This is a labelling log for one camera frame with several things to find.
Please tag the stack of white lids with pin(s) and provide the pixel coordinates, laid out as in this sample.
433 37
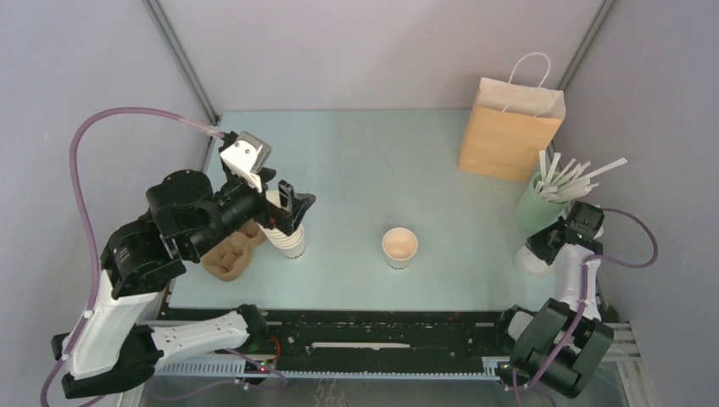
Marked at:
528 262

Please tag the green straw holder cup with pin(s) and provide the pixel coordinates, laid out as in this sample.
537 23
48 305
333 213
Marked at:
532 212

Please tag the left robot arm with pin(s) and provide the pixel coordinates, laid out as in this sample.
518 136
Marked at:
110 350

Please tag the single white paper cup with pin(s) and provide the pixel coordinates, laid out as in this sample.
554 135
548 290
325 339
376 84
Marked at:
399 246

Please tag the brown pulp cup carrier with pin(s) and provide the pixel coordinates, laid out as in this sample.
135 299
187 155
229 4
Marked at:
231 257

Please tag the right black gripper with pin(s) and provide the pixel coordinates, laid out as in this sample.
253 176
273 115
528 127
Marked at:
536 242

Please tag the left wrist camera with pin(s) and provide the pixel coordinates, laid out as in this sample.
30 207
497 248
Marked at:
244 155

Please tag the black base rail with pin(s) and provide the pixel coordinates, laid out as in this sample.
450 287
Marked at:
384 344

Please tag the brown paper bag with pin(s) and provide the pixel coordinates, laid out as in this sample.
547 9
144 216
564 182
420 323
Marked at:
510 125

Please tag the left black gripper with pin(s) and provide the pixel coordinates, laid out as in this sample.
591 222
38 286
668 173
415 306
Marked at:
292 213

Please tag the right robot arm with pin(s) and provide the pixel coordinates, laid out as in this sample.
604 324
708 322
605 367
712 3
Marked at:
562 343

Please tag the stack of white paper cups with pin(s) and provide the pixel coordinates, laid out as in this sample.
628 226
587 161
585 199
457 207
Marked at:
291 246

